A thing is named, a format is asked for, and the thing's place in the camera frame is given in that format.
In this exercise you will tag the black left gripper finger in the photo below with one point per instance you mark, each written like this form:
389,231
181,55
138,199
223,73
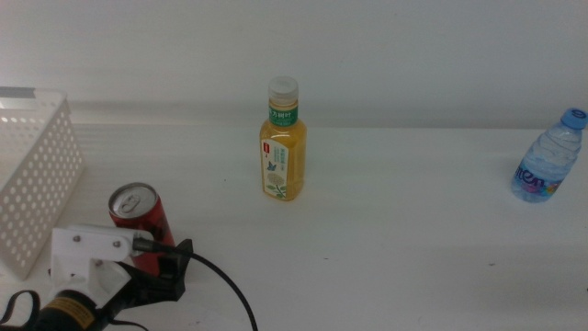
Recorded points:
177,262

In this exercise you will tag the red cola can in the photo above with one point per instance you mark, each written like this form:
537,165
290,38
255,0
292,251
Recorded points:
138,207

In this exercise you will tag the yellow tea bottle white cap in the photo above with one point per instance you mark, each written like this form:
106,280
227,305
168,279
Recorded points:
285,161

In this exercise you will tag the clear water bottle blue cap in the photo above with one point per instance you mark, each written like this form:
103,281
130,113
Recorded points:
546,161

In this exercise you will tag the white perforated plastic basket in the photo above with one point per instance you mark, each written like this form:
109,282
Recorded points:
50,99

